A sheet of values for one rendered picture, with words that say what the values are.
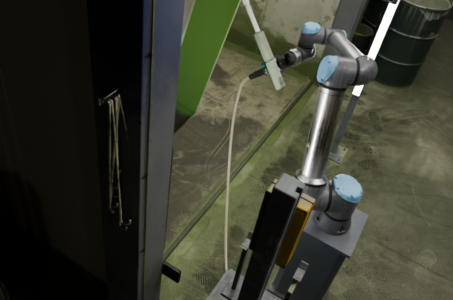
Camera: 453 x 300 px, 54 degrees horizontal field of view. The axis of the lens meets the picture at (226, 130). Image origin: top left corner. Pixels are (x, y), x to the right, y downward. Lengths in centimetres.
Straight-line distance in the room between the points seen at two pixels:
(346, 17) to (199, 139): 166
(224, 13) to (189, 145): 121
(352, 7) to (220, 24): 167
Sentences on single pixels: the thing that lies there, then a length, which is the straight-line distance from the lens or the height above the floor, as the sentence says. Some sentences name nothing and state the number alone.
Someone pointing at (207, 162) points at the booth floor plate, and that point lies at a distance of 328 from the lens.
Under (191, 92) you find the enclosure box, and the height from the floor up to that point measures 61.
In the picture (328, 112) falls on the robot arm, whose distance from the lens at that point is 194.
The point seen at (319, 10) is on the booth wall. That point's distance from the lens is 410.
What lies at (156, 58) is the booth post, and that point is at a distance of 121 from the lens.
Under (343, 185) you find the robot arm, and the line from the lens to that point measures 214.
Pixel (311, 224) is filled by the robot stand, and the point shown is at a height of 64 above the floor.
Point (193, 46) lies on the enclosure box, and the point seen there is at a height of 95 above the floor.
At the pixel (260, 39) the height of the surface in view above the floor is 129.
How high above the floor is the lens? 237
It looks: 41 degrees down
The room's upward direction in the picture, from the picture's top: 11 degrees clockwise
